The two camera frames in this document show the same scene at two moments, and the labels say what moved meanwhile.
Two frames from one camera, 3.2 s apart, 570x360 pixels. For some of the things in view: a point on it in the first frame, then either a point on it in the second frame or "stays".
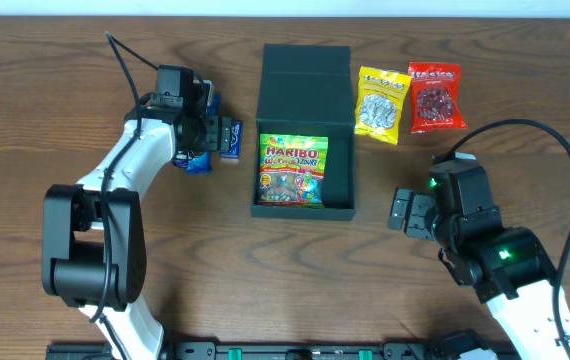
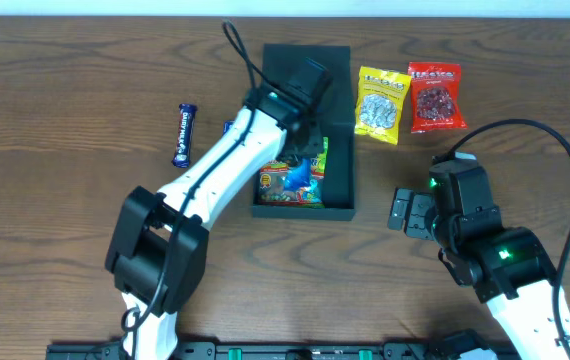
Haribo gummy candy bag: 292,170 stays
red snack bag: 436,97 stays
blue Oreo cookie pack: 201,162 -> 298,176
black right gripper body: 412,215 stays
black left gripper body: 223,134 -> 303,141
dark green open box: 306,90 stays
